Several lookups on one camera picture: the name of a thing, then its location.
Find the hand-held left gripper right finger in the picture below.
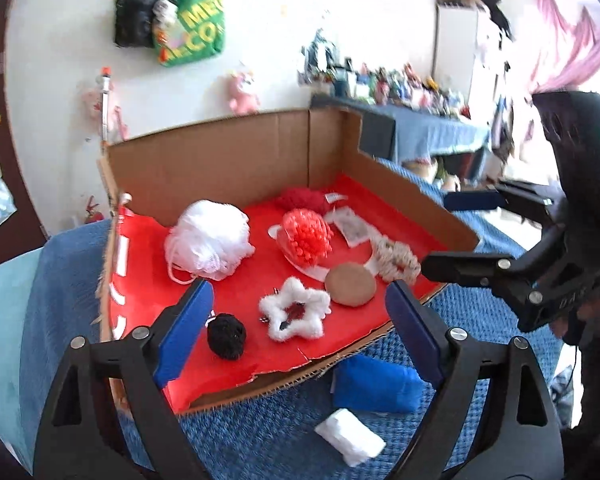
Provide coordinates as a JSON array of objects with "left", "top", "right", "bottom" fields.
[{"left": 385, "top": 280, "right": 566, "bottom": 480}]

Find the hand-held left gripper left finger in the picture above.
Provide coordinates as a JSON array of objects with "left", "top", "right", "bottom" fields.
[{"left": 32, "top": 278, "right": 216, "bottom": 480}]

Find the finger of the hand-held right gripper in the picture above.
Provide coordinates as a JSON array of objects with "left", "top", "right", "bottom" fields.
[
  {"left": 442, "top": 185, "right": 565, "bottom": 230},
  {"left": 422, "top": 252, "right": 547, "bottom": 312}
]

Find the black yarn pompom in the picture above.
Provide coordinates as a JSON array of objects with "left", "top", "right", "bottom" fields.
[{"left": 206, "top": 312, "right": 248, "bottom": 360}]

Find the cream crochet scrunchie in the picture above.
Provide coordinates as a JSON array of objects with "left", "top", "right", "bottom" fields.
[{"left": 369, "top": 237, "right": 422, "bottom": 283}]

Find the tan round powder puff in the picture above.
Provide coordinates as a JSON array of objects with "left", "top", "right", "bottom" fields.
[{"left": 324, "top": 262, "right": 378, "bottom": 307}]

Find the white fluffy star ornament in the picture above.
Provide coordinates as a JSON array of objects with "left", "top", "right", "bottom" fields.
[{"left": 258, "top": 276, "right": 333, "bottom": 344}]

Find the white tissue packet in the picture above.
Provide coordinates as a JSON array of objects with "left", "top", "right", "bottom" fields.
[{"left": 325, "top": 206, "right": 382, "bottom": 249}]

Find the red spiky ball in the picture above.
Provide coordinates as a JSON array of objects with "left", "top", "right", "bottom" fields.
[{"left": 281, "top": 208, "right": 334, "bottom": 266}]

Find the cardboard box with red lining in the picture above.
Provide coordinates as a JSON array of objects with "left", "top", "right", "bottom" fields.
[{"left": 96, "top": 107, "right": 483, "bottom": 417}]

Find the blue cloth pouch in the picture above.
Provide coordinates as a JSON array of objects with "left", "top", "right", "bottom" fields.
[{"left": 331, "top": 355, "right": 424, "bottom": 414}]

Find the table with blue cloth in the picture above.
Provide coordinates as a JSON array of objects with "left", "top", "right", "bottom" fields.
[{"left": 310, "top": 92, "right": 492, "bottom": 182}]

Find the white mesh bath pouf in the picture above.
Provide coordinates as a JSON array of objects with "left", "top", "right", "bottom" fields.
[{"left": 163, "top": 199, "right": 256, "bottom": 284}]

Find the white folded cloth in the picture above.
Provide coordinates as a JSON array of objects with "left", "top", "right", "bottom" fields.
[{"left": 313, "top": 408, "right": 387, "bottom": 466}]

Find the row of cosmetic bottles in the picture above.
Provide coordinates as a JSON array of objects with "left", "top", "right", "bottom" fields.
[{"left": 299, "top": 27, "right": 477, "bottom": 122}]

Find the pink curtain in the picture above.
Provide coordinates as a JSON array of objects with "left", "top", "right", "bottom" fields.
[{"left": 529, "top": 0, "right": 600, "bottom": 97}]

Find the white cabinet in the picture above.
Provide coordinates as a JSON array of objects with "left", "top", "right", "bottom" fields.
[{"left": 431, "top": 0, "right": 507, "bottom": 122}]

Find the red yarn pompom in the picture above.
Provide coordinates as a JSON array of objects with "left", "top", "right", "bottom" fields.
[{"left": 275, "top": 187, "right": 349, "bottom": 217}]

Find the light blue cloth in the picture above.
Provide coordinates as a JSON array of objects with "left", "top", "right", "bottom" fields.
[{"left": 0, "top": 259, "right": 49, "bottom": 457}]

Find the dark brown door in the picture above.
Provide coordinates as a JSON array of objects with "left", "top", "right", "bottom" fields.
[{"left": 0, "top": 35, "right": 52, "bottom": 273}]

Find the green tote bag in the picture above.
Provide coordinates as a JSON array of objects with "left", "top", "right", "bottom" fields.
[{"left": 152, "top": 0, "right": 227, "bottom": 69}]

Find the black bag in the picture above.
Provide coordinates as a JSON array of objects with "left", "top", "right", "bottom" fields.
[{"left": 113, "top": 0, "right": 164, "bottom": 49}]

